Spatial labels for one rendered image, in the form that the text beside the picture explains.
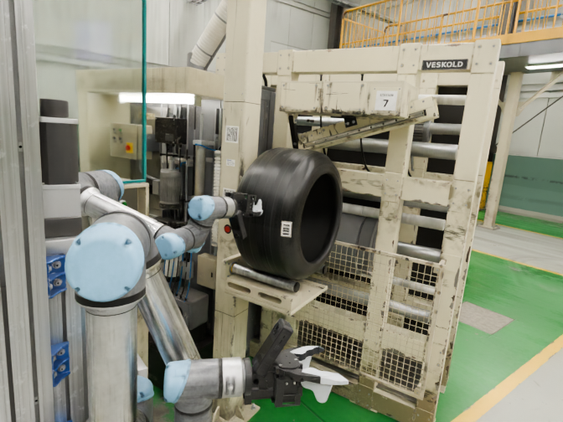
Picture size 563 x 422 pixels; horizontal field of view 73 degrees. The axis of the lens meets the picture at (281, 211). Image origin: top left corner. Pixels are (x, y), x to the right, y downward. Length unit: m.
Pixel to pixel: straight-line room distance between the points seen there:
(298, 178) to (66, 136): 0.83
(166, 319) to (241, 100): 1.15
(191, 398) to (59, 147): 0.62
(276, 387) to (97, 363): 0.34
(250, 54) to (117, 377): 1.40
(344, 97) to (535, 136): 9.24
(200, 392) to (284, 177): 0.91
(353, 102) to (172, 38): 9.99
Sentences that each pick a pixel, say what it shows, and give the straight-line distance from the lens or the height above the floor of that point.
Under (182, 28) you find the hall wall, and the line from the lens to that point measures 11.75.
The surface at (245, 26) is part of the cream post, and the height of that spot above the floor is 1.97.
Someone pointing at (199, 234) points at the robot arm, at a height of 1.20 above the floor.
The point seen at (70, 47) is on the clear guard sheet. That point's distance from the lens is 1.67.
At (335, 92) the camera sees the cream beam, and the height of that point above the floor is 1.73.
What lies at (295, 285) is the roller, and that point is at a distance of 1.63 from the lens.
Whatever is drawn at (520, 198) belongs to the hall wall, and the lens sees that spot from 10.87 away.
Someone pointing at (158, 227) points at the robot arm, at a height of 1.24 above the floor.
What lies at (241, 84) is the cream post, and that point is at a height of 1.73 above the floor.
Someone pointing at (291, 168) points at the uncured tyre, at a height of 1.40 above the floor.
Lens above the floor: 1.54
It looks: 12 degrees down
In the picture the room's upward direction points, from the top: 4 degrees clockwise
